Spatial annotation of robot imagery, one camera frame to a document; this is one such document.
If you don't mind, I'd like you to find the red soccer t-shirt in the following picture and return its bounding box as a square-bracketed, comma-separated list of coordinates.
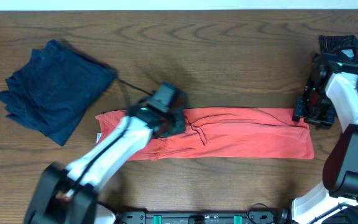
[94, 107, 315, 162]

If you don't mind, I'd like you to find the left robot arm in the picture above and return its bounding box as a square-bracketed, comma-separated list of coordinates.
[24, 82, 188, 223]

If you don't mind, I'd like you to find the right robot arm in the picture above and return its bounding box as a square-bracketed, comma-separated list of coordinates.
[287, 53, 358, 223]

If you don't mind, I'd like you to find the black patterned garment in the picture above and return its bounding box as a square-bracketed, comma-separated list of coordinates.
[319, 35, 358, 64]

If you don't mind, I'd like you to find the folded navy blue shirt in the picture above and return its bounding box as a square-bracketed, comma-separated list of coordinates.
[0, 40, 117, 146]

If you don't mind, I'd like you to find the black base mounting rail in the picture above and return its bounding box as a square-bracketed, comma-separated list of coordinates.
[115, 203, 291, 224]

